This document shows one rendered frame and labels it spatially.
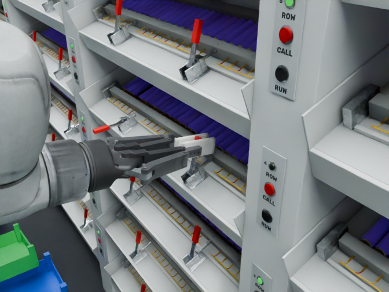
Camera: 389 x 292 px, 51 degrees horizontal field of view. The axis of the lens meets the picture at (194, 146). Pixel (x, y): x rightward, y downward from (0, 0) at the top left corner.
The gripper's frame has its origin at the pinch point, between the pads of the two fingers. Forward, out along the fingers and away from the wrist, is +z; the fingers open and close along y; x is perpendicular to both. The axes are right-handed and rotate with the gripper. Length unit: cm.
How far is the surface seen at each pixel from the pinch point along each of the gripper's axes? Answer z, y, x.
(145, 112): 3.9, -24.0, -2.7
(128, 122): 0.7, -25.6, -5.4
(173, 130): 4.0, -12.6, -2.7
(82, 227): 7, -71, -65
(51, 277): -6, -69, -82
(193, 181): -0.2, 1.0, -6.5
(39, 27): 7, -114, 0
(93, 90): 0.1, -44.3, -3.5
